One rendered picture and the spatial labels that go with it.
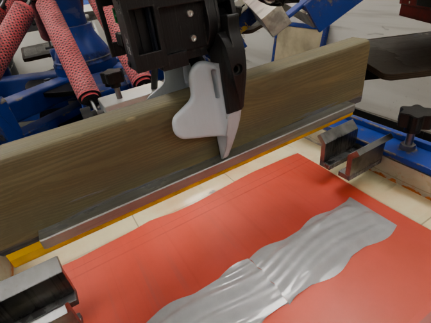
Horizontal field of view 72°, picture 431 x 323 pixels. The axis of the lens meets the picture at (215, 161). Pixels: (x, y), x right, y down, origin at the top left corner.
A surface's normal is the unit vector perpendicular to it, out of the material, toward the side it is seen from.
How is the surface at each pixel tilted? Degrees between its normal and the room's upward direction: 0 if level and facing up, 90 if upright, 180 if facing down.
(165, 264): 0
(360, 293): 0
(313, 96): 90
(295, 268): 32
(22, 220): 90
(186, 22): 90
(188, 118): 83
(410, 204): 0
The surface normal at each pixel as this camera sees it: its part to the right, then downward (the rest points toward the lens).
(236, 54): 0.49, 0.27
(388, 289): -0.11, -0.83
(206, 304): 0.09, -0.48
